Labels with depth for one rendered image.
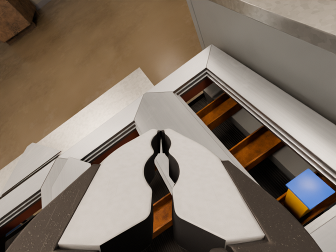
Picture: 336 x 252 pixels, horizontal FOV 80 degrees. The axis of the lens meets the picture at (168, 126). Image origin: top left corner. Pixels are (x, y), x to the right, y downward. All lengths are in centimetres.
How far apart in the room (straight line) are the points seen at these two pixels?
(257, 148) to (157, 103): 39
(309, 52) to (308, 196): 32
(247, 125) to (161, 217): 46
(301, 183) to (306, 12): 37
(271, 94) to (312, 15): 22
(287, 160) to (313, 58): 33
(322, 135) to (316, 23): 25
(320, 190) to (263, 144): 30
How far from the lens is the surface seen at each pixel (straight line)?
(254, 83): 71
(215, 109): 87
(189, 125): 65
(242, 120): 83
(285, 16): 58
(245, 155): 76
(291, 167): 75
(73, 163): 86
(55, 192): 87
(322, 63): 58
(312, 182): 52
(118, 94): 109
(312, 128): 62
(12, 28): 632
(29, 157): 122
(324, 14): 57
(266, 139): 78
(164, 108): 73
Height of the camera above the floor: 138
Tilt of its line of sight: 51 degrees down
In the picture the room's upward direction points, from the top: 38 degrees counter-clockwise
